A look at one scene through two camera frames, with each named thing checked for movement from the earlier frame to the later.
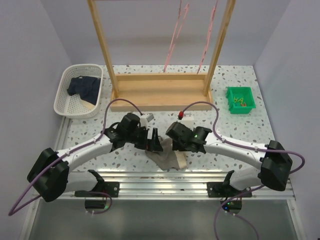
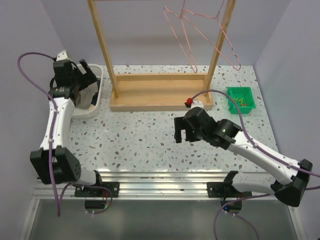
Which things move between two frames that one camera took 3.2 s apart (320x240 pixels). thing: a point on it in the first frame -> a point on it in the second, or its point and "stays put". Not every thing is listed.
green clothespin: (241, 100) stays put
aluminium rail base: (175, 186) stays put
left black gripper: (153, 144) -> (88, 78)
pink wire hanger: (209, 35) -> (209, 28)
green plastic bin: (245, 93) stays put
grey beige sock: (167, 158) -> (85, 97)
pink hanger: (173, 42) -> (182, 14)
